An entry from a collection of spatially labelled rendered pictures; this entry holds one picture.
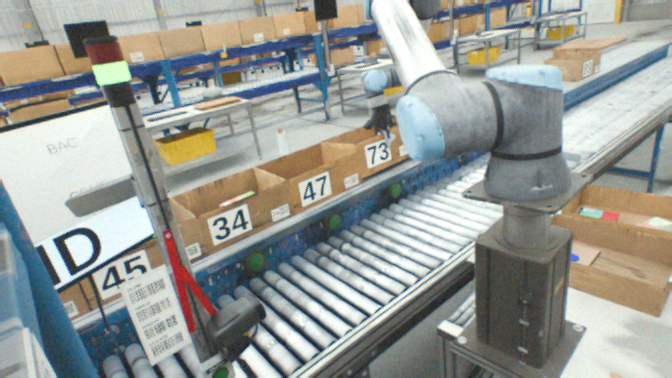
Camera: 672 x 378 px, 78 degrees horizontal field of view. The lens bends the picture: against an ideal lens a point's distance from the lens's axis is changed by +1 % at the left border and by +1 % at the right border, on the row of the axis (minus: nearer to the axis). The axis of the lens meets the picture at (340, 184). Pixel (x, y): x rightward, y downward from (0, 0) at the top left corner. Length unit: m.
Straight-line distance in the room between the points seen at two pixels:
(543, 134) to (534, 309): 0.42
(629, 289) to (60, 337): 1.35
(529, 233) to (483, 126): 0.30
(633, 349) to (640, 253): 0.45
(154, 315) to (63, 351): 0.51
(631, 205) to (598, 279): 0.60
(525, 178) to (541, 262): 0.20
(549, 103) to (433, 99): 0.23
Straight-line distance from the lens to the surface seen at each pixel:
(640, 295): 1.47
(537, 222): 1.05
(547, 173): 0.98
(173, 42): 6.23
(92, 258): 0.93
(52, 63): 5.94
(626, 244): 1.72
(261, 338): 1.39
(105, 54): 0.79
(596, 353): 1.33
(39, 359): 0.21
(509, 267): 1.08
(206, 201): 1.87
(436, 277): 1.53
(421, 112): 0.87
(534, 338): 1.17
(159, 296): 0.91
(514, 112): 0.92
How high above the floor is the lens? 1.65
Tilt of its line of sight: 23 degrees down
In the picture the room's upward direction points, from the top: 8 degrees counter-clockwise
